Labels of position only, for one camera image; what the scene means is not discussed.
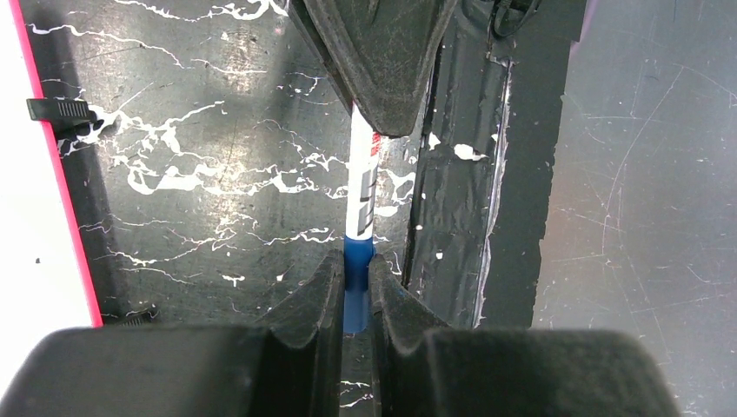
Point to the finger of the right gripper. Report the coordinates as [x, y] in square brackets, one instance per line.
[378, 54]

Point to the blue marker cap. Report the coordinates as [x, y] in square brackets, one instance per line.
[357, 256]

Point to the white marker pen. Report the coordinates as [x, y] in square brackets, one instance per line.
[365, 145]

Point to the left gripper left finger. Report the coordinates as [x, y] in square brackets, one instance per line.
[288, 363]

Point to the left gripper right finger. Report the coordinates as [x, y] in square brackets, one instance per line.
[424, 367]

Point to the pink framed whiteboard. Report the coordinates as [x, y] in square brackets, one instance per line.
[45, 284]

